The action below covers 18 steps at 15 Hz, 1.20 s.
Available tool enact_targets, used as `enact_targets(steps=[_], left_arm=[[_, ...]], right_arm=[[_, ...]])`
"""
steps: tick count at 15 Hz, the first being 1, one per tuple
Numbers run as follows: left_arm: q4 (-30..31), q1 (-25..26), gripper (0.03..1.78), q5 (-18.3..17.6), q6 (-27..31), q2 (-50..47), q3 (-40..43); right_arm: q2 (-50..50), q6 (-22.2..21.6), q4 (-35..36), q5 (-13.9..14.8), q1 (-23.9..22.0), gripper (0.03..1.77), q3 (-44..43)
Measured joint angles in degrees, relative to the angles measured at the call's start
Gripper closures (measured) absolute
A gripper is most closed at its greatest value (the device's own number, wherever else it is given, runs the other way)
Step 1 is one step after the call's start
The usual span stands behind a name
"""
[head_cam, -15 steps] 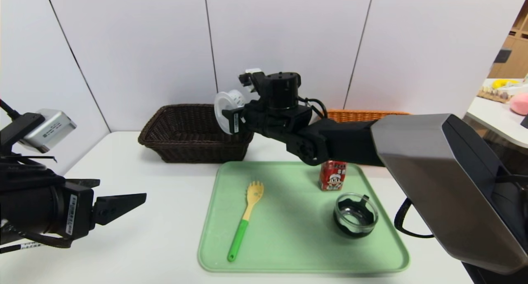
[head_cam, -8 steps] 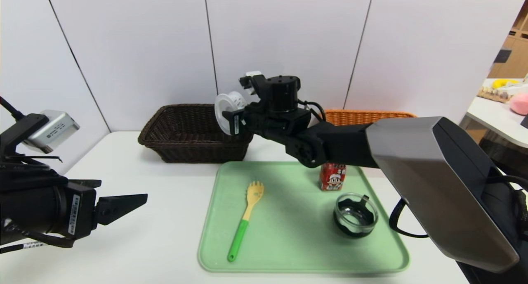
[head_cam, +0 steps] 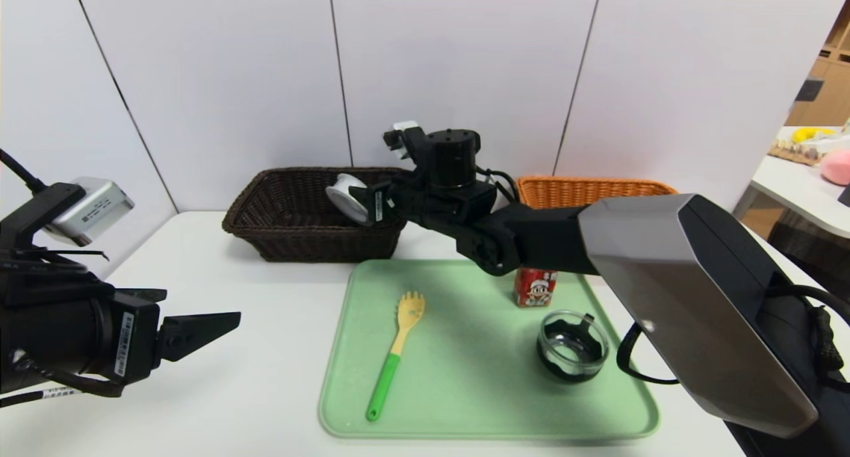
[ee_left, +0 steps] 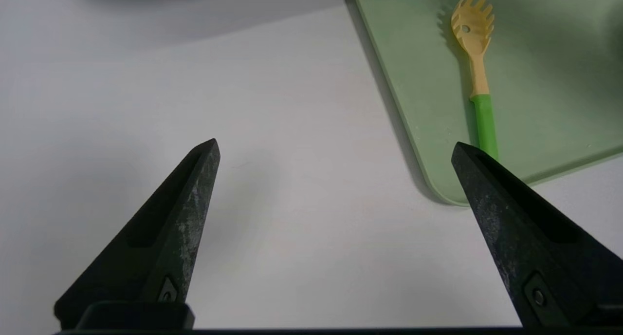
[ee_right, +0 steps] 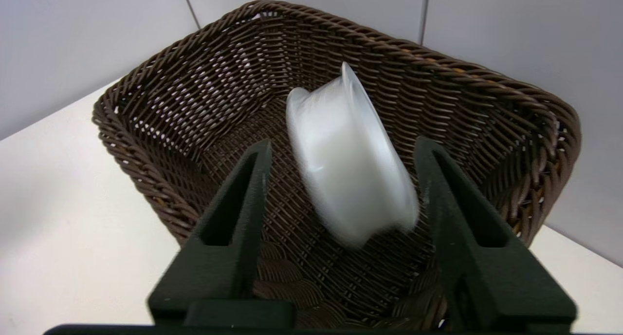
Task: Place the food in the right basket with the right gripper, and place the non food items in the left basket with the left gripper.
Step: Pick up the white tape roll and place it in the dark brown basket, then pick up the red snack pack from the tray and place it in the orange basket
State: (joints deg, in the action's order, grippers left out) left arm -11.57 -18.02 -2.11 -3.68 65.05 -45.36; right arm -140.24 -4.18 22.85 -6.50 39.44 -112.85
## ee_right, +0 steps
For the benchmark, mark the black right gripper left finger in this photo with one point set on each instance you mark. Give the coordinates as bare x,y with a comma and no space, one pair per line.
229,257

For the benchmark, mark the dark brown wicker basket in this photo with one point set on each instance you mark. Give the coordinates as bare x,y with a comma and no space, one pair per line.
194,106

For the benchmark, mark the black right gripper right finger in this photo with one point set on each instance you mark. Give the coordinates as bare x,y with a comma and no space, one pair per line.
482,267

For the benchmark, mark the white translucent plastic container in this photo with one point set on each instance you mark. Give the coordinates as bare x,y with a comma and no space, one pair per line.
350,169

